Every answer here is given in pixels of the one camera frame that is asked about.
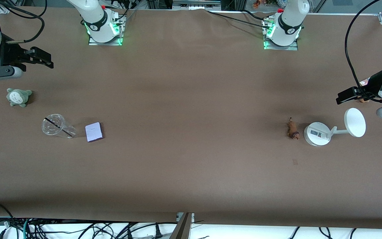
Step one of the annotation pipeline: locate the brown lion statue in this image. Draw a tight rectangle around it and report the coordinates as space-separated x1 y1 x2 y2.
286 117 300 140

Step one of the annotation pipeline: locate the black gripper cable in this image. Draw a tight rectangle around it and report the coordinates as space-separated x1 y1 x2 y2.
0 0 48 44
345 0 382 94

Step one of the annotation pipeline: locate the clear plastic cup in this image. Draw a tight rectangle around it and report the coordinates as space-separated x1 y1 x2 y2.
42 114 77 138

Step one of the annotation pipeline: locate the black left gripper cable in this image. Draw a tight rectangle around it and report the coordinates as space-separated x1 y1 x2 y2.
345 0 382 94

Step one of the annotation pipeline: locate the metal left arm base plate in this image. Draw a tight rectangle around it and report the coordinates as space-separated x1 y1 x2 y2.
263 18 299 51

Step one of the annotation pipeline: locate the grey totoro plush toy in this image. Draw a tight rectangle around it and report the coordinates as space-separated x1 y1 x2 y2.
6 88 32 108

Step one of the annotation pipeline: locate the white round-base desk stand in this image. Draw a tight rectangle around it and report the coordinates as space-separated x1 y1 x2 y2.
303 108 366 147

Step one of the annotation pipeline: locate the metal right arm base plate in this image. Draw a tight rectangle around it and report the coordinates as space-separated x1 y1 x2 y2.
88 10 125 46

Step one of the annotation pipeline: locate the black cable on table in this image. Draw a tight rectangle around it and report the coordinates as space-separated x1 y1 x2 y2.
206 10 272 29

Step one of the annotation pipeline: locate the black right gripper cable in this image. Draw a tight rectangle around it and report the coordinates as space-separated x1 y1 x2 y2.
0 0 48 44

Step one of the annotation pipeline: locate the brown table cover sheet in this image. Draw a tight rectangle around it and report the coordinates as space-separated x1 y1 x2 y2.
0 7 382 229

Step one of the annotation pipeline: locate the lilac folding phone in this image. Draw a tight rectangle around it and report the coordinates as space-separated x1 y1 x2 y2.
85 122 103 143

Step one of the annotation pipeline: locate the grey metal box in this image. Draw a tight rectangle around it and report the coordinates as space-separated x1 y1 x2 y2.
173 0 222 10

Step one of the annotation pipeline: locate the black drinking straw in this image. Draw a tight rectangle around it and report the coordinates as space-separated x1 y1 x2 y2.
44 117 74 137

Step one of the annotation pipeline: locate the grey metal table post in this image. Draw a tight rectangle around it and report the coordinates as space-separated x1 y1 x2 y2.
169 212 195 239

